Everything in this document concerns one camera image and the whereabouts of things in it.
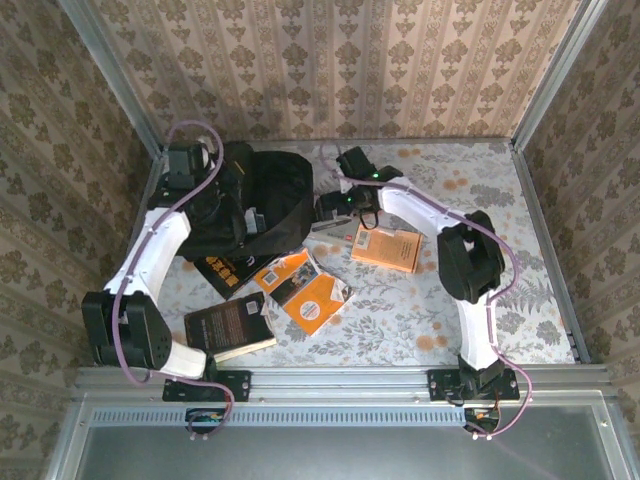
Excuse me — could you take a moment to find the grey pen box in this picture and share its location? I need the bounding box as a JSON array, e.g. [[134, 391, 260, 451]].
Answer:
[[305, 219, 362, 247]]

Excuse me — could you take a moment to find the black student backpack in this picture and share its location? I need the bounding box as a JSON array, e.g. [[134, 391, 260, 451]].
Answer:
[[177, 141, 317, 261]]

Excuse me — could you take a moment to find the orange paperback notebook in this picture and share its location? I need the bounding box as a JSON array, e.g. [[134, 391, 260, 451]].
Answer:
[[349, 222, 424, 275]]

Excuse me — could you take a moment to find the torn orange magazine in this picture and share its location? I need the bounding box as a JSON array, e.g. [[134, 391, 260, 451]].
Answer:
[[253, 247, 354, 337]]

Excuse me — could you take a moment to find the black book yellow title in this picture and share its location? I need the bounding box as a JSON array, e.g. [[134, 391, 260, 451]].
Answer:
[[192, 252, 286, 301]]

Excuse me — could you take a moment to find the dark book brown text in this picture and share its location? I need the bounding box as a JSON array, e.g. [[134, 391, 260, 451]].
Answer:
[[183, 291, 279, 365]]

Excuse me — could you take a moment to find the grey metal panel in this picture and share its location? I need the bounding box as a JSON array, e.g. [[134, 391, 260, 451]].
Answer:
[[44, 394, 640, 480]]

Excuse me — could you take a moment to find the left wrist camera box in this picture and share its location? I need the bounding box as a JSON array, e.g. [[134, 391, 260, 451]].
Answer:
[[192, 134, 216, 169]]

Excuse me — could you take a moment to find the left aluminium side rail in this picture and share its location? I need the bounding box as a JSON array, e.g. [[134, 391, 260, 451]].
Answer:
[[94, 147, 166, 366]]

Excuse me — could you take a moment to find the aluminium side rail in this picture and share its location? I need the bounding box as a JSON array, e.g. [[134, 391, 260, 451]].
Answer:
[[508, 142, 592, 365], [94, 147, 166, 366]]

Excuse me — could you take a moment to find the left aluminium corner post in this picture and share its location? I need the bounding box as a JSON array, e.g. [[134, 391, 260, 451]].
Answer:
[[57, 0, 164, 159]]

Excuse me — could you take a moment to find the aluminium corner post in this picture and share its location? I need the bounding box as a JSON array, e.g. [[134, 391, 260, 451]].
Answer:
[[57, 0, 164, 159], [509, 0, 609, 151]]

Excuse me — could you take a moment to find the aluminium front rail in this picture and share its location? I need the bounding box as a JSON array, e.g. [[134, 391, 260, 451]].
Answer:
[[74, 364, 614, 401]]

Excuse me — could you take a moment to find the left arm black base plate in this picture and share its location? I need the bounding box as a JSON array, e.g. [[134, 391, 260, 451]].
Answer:
[[162, 368, 252, 404]]

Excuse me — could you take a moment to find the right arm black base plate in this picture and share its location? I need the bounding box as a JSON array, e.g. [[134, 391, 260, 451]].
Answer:
[[427, 368, 521, 403]]

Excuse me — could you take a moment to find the right aluminium side rail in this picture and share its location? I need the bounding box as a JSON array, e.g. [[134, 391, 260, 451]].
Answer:
[[508, 142, 592, 365]]

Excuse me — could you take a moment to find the slotted cable duct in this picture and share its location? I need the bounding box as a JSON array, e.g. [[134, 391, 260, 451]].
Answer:
[[89, 405, 469, 427]]

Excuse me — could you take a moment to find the right aluminium corner post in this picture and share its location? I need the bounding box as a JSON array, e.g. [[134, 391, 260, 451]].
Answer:
[[509, 0, 609, 151]]

